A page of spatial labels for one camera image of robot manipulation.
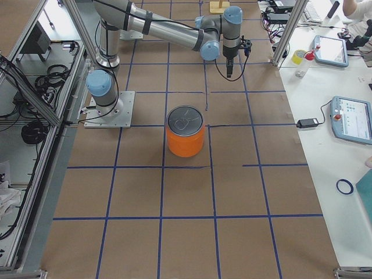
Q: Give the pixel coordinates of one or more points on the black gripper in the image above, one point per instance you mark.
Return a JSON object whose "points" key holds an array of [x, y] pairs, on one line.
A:
{"points": [[229, 56]]}

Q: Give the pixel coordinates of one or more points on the teach pendant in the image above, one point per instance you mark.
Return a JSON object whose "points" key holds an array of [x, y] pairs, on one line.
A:
{"points": [[351, 119], [330, 51]]}

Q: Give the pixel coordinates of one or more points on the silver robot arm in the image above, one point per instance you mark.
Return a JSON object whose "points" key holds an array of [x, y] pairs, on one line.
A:
{"points": [[212, 35], [102, 86]]}

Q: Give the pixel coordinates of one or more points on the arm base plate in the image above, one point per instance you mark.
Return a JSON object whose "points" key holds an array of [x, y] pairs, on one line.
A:
{"points": [[112, 117], [130, 35]]}

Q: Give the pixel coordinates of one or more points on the aluminium frame rail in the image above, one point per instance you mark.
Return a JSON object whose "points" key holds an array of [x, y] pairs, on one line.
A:
{"points": [[46, 49]]}

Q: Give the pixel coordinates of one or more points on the aluminium frame post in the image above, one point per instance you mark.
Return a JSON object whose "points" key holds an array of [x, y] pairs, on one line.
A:
{"points": [[288, 31]]}

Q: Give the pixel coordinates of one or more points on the wooden mug stand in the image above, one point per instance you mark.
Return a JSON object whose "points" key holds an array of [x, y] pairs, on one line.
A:
{"points": [[218, 6]]}

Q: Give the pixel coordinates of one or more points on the upper teach pendant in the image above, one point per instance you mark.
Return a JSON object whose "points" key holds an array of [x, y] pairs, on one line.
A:
{"points": [[330, 51]]}

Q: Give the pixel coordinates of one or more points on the teal board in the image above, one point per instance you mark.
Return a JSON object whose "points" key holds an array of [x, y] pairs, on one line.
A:
{"points": [[364, 190]]}

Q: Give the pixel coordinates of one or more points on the orange tin can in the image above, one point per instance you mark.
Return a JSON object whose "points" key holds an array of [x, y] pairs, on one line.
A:
{"points": [[185, 131]]}

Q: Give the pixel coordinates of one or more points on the black power adapter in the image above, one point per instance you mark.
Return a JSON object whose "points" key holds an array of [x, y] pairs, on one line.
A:
{"points": [[307, 123]]}

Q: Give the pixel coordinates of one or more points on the lower teach pendant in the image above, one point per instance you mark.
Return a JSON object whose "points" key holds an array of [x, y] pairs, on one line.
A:
{"points": [[351, 119]]}

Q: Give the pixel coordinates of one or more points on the yellow tape roll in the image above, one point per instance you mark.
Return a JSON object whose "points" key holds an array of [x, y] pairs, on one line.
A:
{"points": [[298, 56]]}

